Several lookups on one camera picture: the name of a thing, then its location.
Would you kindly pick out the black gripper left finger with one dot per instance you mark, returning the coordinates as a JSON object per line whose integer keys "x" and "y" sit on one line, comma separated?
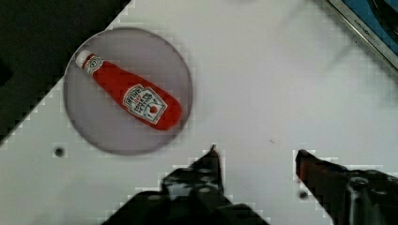
{"x": 188, "y": 196}

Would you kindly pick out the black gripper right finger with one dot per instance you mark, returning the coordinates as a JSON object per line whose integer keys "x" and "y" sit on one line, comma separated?
{"x": 350, "y": 197}

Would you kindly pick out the silver toaster oven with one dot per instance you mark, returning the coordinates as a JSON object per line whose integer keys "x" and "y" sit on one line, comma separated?
{"x": 375, "y": 21}

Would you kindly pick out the red ketchup bottle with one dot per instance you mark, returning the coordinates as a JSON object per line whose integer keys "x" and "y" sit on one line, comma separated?
{"x": 142, "y": 99}

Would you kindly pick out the grey round plate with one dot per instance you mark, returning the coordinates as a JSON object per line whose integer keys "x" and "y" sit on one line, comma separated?
{"x": 98, "y": 118}

